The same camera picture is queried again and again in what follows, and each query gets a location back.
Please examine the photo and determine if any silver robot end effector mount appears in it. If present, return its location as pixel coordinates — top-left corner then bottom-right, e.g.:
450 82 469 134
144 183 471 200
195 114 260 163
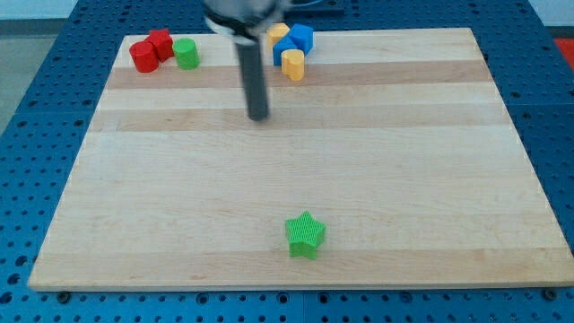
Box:
202 0 287 44

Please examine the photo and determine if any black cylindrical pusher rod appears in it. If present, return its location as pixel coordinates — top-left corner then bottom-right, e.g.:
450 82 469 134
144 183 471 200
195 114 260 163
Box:
236 39 269 121

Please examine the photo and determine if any green star block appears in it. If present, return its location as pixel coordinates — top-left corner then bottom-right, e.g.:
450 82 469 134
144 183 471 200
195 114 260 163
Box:
285 211 326 260

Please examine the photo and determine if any red star block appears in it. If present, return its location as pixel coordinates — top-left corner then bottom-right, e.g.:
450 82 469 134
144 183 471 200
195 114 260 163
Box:
145 29 174 62

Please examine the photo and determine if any yellow block behind blue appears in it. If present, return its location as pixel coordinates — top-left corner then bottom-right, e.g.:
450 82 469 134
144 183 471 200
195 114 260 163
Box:
266 22 291 48

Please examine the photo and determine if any blue block front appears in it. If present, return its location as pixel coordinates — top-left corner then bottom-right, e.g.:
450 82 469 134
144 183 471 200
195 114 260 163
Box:
273 36 298 66

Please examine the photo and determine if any yellow heart block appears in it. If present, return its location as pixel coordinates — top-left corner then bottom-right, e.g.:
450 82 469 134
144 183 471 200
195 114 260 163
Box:
281 49 305 82

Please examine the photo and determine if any blue cube block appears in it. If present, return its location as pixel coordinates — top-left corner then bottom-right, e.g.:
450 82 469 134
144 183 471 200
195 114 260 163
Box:
287 23 315 56

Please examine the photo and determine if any green cylinder block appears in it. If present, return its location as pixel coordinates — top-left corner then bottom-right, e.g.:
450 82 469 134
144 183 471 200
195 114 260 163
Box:
172 38 200 70

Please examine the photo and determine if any red cylinder block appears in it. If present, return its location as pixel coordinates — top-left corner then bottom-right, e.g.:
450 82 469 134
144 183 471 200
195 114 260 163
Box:
129 40 160 73

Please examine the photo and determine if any wooden board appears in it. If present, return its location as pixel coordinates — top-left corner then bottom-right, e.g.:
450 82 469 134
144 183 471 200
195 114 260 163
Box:
29 28 573 292

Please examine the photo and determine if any blue perforated table frame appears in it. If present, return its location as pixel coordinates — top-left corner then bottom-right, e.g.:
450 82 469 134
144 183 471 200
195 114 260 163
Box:
1 0 573 322

